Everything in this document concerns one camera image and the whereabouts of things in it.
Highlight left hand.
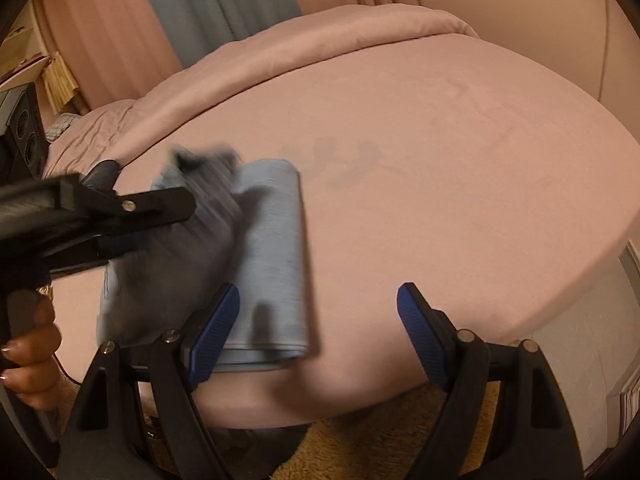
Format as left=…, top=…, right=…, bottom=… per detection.
left=1, top=290, right=62, bottom=411

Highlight light blue denim pants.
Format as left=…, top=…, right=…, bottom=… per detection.
left=96, top=148, right=309, bottom=372

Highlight pink bed sheet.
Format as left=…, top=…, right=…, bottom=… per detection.
left=49, top=32, right=640, bottom=430

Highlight pink duvet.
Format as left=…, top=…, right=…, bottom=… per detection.
left=44, top=3, right=476, bottom=177

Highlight pink curtain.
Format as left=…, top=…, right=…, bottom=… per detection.
left=32, top=0, right=419, bottom=112

